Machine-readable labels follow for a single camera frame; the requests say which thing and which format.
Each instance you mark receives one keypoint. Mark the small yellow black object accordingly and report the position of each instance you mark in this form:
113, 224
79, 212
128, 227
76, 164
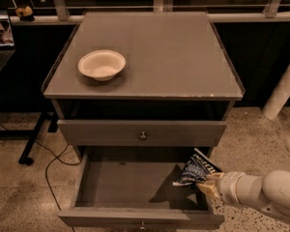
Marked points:
24, 13

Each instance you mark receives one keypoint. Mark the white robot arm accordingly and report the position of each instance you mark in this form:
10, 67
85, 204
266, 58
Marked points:
268, 194

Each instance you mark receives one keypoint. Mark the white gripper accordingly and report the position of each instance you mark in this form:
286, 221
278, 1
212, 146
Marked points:
228, 187

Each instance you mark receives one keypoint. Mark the grey open middle drawer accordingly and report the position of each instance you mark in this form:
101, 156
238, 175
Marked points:
122, 186

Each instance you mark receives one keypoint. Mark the metal middle drawer knob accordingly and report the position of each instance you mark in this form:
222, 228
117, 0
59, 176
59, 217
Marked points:
142, 226

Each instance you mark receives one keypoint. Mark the metal drawer knob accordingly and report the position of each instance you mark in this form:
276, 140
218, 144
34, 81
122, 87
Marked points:
142, 226
143, 136

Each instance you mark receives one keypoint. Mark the blue chip bag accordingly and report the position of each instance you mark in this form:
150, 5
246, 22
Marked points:
196, 170

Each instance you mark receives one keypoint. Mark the white diagonal pole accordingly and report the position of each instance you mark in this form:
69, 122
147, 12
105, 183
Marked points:
279, 96

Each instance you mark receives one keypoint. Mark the metal top drawer knob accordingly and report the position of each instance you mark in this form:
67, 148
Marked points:
143, 136

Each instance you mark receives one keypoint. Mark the open laptop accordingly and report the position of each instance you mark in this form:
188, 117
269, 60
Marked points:
7, 42

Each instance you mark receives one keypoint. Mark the black desk leg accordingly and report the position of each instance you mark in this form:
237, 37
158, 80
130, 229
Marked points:
52, 118

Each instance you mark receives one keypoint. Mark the grey drawer cabinet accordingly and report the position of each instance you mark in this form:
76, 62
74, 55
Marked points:
176, 70

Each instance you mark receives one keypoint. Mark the white paper bowl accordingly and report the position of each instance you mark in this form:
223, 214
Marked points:
101, 65

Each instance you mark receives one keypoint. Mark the grey top drawer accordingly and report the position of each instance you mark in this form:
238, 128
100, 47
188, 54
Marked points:
126, 133

